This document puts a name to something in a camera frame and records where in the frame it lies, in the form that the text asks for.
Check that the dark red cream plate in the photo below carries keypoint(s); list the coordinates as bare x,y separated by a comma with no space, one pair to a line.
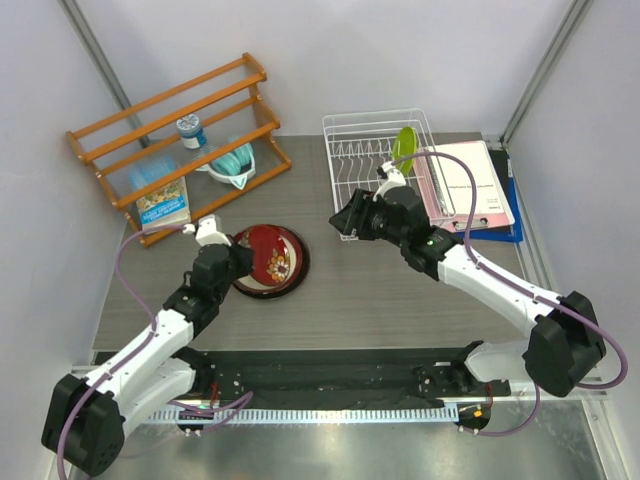
295,270

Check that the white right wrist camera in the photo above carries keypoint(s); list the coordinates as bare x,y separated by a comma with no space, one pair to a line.
391,178

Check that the white slotted cable duct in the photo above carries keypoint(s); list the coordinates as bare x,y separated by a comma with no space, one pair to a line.
446,414

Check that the blue snack box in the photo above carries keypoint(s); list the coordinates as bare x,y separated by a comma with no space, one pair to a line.
167,205

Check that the blue clipboard folder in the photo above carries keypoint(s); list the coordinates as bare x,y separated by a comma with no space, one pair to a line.
512,233

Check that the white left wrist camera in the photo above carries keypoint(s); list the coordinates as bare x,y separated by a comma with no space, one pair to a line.
207,231

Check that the pink white booklet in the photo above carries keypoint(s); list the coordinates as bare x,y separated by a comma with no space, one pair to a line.
459,186

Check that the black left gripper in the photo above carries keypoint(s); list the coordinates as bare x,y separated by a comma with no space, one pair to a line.
243,257

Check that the white wire dish rack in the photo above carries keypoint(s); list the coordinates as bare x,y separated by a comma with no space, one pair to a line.
358,143

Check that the teal white bowl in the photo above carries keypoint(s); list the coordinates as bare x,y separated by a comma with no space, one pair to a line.
235,168

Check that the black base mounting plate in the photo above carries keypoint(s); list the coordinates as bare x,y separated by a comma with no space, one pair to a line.
347,378

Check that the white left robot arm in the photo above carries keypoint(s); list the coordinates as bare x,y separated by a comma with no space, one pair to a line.
90,417

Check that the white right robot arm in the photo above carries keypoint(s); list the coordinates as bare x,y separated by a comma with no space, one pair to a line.
560,348

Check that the clear bottle blue cap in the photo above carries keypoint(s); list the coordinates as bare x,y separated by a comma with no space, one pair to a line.
193,137

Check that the red floral small plate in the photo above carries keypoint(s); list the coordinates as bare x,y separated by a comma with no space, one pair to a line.
271,262

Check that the lime green small plate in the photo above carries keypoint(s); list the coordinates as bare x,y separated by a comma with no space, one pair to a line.
405,144

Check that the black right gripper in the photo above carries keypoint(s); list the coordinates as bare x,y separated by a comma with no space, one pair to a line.
360,204

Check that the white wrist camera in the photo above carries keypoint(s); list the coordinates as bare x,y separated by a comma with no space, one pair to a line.
391,178
207,231

